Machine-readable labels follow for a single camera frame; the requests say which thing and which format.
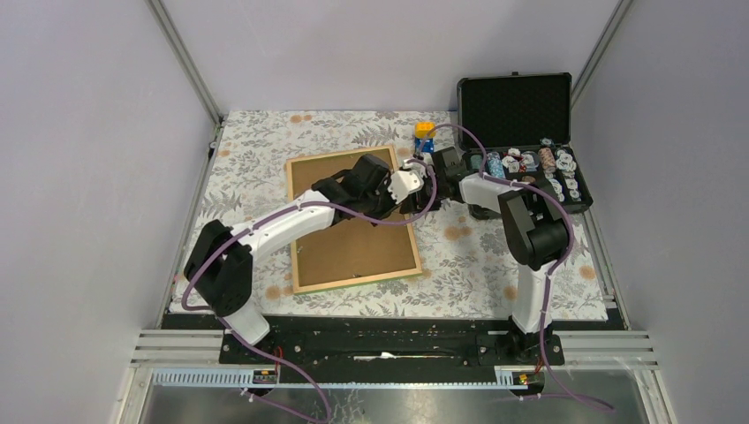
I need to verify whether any green wooden picture frame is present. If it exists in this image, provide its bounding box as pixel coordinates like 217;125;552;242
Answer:
284;144;424;296

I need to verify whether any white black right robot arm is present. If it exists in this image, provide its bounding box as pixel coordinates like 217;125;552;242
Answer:
400;148;574;364

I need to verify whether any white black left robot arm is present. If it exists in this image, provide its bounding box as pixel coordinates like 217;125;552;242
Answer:
184;154;421;363

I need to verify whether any blue toy brick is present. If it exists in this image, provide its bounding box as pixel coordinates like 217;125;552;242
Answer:
414;137;435;155

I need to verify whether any yellow toy brick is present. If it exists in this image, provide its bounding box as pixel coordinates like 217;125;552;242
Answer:
414;121;435;139

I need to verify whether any black poker chip case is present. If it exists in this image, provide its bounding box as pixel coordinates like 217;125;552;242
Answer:
457;72;593;214

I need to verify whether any floral tablecloth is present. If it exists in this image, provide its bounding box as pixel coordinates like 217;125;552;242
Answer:
168;110;609;322

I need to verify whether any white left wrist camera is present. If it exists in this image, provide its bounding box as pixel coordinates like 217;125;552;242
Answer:
387;169;425;205

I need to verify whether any brown frame backing board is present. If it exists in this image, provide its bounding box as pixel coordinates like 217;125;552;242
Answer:
290;148;418;288

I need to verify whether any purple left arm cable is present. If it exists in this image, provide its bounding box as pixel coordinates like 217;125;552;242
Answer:
179;166;440;424

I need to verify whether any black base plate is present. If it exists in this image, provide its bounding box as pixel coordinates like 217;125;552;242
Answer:
161;313;627;386

